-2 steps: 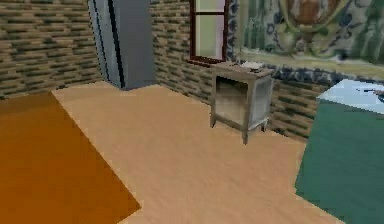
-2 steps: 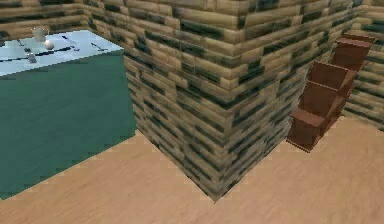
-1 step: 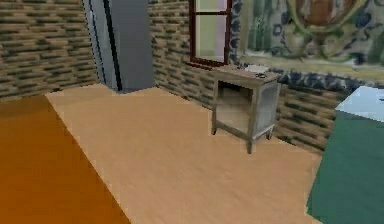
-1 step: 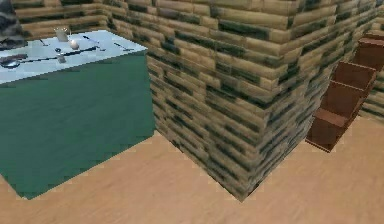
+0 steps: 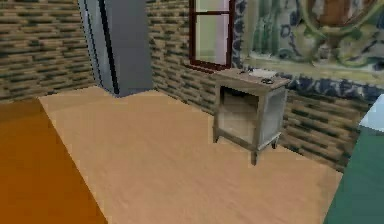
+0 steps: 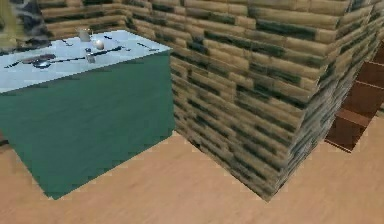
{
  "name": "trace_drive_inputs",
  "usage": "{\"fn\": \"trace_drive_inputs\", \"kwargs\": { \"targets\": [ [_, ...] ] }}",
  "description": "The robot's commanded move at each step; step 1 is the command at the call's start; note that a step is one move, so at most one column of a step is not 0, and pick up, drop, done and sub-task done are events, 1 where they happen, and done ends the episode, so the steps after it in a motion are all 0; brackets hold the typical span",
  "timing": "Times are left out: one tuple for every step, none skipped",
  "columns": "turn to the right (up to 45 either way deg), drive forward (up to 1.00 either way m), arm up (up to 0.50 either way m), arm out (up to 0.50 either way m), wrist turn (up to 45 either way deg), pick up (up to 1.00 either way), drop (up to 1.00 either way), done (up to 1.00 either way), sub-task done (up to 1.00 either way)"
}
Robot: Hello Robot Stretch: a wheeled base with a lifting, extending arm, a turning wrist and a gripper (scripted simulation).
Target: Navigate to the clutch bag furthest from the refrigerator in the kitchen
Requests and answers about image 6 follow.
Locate long black utensil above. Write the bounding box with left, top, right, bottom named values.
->
left=87, top=45, right=123, bottom=58

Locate dark round pan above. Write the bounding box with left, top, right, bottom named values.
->
left=20, top=53, right=58, bottom=70

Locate green cabinet with pale top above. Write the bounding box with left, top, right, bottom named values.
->
left=0, top=29, right=177, bottom=201

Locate grey cup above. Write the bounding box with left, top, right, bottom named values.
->
left=78, top=27, right=92, bottom=43

